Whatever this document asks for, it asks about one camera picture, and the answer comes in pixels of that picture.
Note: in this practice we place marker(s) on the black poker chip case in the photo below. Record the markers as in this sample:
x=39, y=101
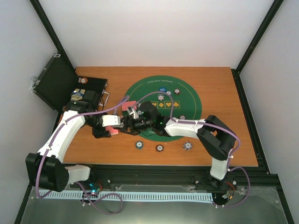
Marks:
x=58, y=80

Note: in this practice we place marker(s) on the red playing card deck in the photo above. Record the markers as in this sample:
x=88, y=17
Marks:
x=112, y=130

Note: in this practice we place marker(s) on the round green poker mat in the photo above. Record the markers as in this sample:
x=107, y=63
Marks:
x=187, y=103

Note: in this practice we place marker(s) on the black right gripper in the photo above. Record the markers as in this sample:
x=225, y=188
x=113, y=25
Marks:
x=133, y=131

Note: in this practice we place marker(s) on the brown 100 chip stack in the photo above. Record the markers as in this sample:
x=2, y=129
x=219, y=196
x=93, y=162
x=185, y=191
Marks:
x=159, y=148

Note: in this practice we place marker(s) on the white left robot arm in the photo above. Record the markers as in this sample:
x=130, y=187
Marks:
x=45, y=168

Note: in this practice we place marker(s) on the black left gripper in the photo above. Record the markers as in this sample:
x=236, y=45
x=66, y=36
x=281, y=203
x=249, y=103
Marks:
x=101, y=133

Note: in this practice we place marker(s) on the black aluminium frame rail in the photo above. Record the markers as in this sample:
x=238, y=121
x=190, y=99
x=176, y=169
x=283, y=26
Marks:
x=113, y=176

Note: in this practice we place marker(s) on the single red playing card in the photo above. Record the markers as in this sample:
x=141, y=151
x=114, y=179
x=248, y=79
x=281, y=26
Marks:
x=128, y=104

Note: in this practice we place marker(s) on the purple white chip stack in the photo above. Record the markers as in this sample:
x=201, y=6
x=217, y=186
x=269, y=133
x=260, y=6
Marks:
x=187, y=146

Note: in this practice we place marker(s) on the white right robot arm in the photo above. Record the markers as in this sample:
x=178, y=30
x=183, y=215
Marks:
x=217, y=139

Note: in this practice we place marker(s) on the blue 50 chip stack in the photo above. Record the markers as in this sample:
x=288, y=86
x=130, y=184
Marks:
x=139, y=145

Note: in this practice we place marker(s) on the silver case handle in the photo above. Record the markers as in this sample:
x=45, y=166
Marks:
x=105, y=97

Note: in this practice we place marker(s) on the light blue cable duct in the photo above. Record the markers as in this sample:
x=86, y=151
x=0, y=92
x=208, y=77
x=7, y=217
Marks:
x=134, y=196

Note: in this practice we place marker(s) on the blue chips in case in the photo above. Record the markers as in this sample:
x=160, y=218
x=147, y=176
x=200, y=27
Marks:
x=77, y=94

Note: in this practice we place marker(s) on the blue small blind button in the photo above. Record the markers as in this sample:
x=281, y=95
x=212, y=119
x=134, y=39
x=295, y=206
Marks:
x=162, y=89

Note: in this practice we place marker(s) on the brown chips in case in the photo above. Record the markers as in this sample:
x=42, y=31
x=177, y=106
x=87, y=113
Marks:
x=82, y=80

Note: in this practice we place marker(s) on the white blue 10 chip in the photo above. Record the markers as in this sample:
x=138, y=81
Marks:
x=160, y=97

